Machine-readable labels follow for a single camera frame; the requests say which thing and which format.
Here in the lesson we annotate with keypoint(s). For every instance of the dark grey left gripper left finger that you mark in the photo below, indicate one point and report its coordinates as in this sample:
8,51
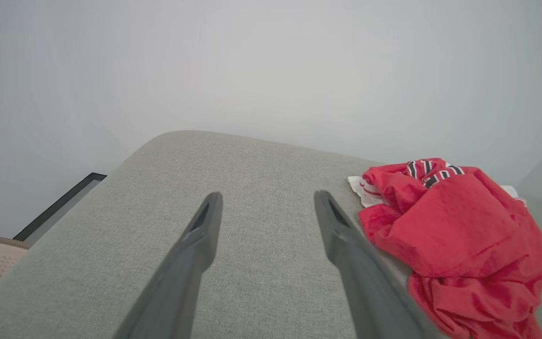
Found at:
181,282

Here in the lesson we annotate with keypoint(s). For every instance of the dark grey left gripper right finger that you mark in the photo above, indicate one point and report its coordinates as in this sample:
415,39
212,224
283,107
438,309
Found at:
365,282

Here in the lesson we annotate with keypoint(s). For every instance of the red white jersey garment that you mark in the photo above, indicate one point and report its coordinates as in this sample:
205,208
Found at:
459,226

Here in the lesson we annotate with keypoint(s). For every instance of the black baseboard strip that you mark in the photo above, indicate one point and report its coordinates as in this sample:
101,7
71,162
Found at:
59,205

